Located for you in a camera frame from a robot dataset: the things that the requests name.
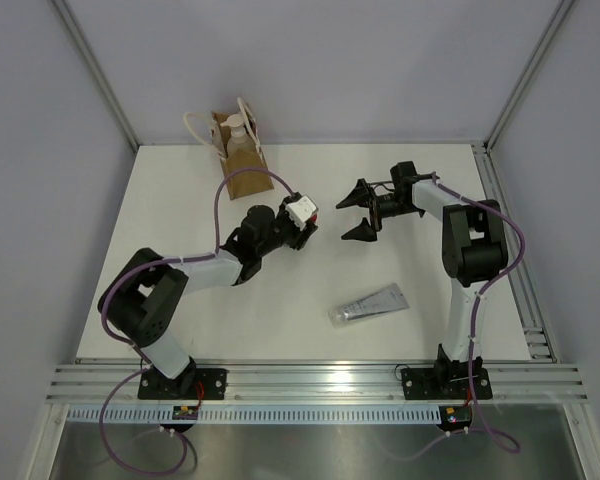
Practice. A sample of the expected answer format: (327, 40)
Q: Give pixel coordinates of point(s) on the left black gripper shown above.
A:
(299, 237)

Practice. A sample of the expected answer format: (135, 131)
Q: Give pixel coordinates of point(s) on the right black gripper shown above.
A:
(360, 195)

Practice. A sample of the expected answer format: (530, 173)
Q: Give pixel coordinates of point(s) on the beige pump bottle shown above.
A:
(240, 139)

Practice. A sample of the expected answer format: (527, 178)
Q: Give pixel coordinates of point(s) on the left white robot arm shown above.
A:
(143, 298)

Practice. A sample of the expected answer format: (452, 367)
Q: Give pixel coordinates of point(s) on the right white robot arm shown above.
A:
(474, 255)

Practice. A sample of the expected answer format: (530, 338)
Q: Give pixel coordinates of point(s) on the silver squeeze tube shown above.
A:
(386, 300)

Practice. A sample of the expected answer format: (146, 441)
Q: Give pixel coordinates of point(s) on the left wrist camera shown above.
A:
(301, 210)

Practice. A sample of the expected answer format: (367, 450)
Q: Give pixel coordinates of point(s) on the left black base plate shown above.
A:
(208, 383)

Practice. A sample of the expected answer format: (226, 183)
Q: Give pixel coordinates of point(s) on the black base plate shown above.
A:
(208, 383)
(422, 384)

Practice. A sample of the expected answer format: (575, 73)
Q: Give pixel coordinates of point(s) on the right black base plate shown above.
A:
(422, 384)

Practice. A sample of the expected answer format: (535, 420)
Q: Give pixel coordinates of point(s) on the white slotted cable duct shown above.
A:
(215, 414)

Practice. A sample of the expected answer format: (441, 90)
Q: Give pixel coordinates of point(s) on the aluminium mounting rail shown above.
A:
(525, 383)

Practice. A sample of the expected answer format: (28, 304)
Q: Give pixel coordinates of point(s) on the right aluminium frame post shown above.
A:
(540, 51)

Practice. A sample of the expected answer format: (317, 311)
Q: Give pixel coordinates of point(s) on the aluminium frame post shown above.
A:
(540, 51)
(78, 39)

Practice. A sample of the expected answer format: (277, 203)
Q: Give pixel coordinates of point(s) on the left aluminium frame post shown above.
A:
(78, 39)

